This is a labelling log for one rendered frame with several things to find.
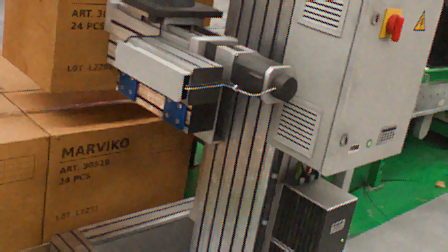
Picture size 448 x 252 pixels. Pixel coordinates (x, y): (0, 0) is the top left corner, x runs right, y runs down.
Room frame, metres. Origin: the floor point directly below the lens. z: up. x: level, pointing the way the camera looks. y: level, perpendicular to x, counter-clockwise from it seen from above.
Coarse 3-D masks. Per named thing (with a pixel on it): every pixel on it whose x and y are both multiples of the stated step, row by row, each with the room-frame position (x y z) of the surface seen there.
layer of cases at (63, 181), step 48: (0, 48) 2.37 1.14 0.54; (0, 96) 1.81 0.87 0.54; (48, 96) 1.91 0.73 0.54; (96, 96) 2.01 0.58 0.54; (0, 144) 1.47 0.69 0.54; (48, 144) 1.58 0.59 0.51; (96, 144) 1.71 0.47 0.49; (144, 144) 1.85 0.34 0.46; (0, 192) 1.47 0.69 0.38; (48, 192) 1.59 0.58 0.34; (96, 192) 1.72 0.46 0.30; (144, 192) 1.88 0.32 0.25; (0, 240) 1.48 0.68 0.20; (48, 240) 1.60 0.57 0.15
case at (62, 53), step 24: (24, 0) 1.76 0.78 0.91; (48, 0) 1.64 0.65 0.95; (72, 0) 1.63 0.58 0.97; (96, 0) 1.69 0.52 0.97; (24, 24) 1.75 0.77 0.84; (48, 24) 1.63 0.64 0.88; (72, 24) 1.64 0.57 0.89; (96, 24) 1.69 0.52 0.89; (24, 48) 1.74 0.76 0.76; (48, 48) 1.62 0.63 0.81; (72, 48) 1.64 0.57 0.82; (96, 48) 1.70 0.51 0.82; (24, 72) 1.73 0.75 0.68; (48, 72) 1.61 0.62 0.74; (72, 72) 1.65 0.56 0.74; (96, 72) 1.71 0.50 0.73
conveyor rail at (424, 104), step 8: (440, 80) 3.30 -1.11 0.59; (424, 88) 3.06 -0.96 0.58; (432, 88) 3.14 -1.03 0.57; (440, 88) 3.23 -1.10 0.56; (424, 96) 3.09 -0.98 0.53; (432, 96) 3.17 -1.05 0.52; (440, 96) 3.25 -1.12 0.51; (416, 104) 3.04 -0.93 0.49; (424, 104) 3.11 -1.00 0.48; (432, 104) 3.19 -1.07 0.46; (416, 112) 3.06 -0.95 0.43; (424, 112) 3.13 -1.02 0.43; (432, 112) 3.21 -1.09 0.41
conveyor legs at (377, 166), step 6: (192, 144) 2.73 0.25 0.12; (192, 150) 2.73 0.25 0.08; (192, 156) 2.72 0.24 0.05; (192, 162) 2.70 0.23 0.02; (372, 162) 2.90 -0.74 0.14; (378, 162) 2.88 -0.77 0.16; (384, 162) 2.90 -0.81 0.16; (372, 168) 2.90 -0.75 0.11; (378, 168) 2.87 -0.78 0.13; (372, 174) 2.89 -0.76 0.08; (378, 174) 2.88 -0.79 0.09; (372, 180) 2.88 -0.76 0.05; (378, 180) 2.90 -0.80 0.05; (372, 186) 2.88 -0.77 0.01
